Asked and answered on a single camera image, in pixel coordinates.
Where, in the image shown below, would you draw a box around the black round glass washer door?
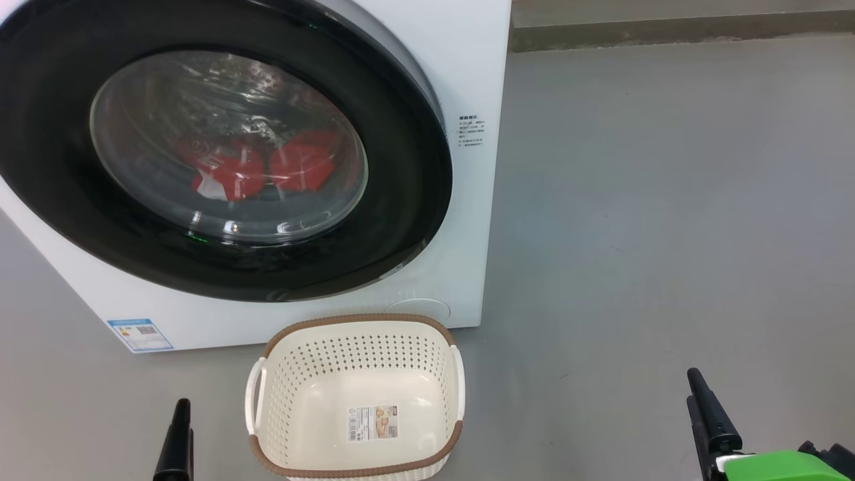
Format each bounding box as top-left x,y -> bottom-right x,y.
0,0 -> 454,303

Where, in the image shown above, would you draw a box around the black text instruction label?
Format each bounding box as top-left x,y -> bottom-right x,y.
458,115 -> 486,148

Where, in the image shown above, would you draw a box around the round white filter cover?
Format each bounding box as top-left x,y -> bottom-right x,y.
384,299 -> 452,328

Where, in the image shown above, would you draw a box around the cream laundry basket brown rim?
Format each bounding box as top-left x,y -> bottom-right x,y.
244,313 -> 466,481

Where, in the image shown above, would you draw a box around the blue energy label sticker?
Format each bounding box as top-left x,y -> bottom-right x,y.
107,319 -> 174,353

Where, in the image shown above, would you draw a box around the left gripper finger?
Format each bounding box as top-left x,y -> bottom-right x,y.
153,399 -> 195,481

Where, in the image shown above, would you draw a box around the printed product label sticker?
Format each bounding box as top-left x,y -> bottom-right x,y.
347,405 -> 399,442

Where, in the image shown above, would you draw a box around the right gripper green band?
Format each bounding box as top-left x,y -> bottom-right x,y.
687,368 -> 852,481

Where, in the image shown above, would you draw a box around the red shirt with white print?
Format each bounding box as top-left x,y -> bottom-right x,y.
175,130 -> 345,202

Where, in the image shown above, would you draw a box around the white front-load washing machine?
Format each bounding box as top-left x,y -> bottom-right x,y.
0,0 -> 513,353

